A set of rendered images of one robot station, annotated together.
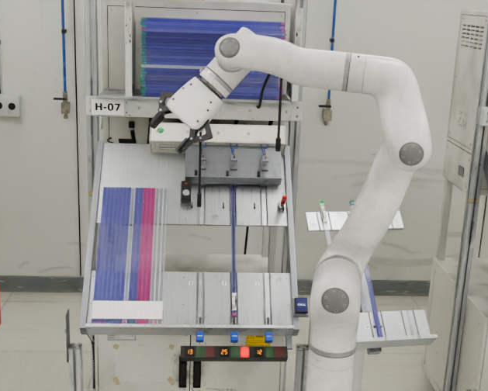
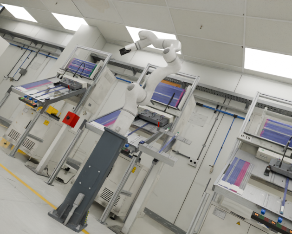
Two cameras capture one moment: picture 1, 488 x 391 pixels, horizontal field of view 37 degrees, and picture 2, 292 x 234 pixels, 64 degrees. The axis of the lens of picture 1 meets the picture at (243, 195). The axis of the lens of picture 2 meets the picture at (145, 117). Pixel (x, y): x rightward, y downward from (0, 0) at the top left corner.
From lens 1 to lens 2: 1.85 m
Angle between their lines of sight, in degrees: 43
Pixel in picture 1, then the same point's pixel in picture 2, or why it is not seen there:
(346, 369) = (126, 116)
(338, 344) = (127, 106)
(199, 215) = (135, 122)
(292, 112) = (177, 113)
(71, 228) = not seen: hidden behind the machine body
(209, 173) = (145, 115)
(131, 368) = not seen: hidden behind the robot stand
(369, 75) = (168, 40)
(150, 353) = not seen: hidden behind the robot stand
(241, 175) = (152, 118)
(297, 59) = (155, 37)
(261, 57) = (146, 32)
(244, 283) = (132, 135)
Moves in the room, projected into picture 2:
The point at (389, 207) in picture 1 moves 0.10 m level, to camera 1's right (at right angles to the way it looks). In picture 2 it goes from (158, 71) to (169, 74)
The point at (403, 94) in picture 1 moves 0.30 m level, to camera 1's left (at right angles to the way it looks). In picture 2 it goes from (174, 44) to (145, 40)
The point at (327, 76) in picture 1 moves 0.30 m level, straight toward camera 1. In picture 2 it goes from (159, 41) to (143, 14)
